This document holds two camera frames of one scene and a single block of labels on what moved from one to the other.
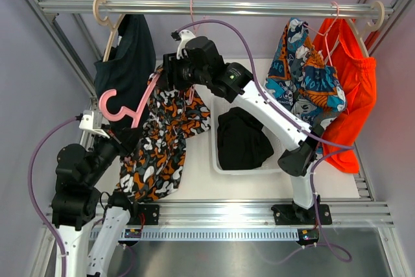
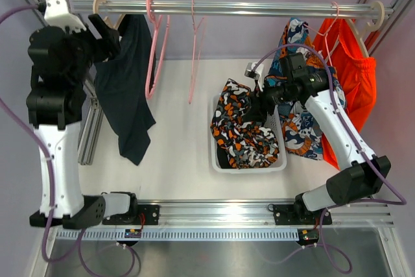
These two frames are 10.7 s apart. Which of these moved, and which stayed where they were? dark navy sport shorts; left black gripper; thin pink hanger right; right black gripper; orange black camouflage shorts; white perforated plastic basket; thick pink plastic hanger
Moved: thick pink plastic hanger; left black gripper; right black gripper; orange black camouflage shorts
Stayed: white perforated plastic basket; thin pink hanger right; dark navy sport shorts
